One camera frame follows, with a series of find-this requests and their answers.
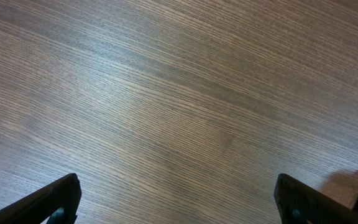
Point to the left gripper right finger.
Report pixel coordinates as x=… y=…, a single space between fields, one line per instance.
x=299 y=203

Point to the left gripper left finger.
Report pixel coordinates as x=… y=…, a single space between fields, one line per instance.
x=55 y=203

